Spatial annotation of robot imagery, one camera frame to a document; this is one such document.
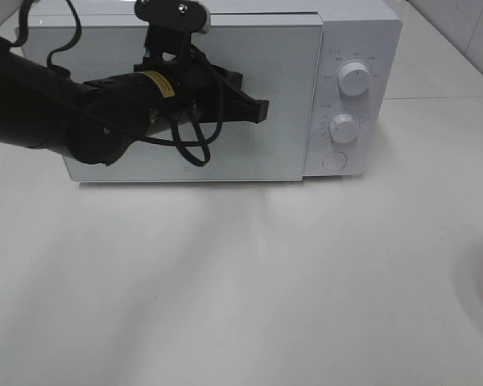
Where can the white microwave door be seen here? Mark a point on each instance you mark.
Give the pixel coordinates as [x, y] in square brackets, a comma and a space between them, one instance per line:
[276, 54]

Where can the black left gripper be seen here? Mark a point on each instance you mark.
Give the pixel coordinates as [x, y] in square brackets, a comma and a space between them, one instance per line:
[195, 82]

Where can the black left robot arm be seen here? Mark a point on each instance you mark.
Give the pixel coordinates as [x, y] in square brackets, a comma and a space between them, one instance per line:
[95, 122]

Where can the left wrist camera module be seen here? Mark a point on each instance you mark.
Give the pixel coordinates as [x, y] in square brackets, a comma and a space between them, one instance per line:
[181, 16]

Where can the round white door release button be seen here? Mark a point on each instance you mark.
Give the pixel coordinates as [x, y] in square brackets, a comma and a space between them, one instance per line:
[335, 161]

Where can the white microwave oven body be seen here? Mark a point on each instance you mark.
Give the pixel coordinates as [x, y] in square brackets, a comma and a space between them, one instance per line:
[351, 30]

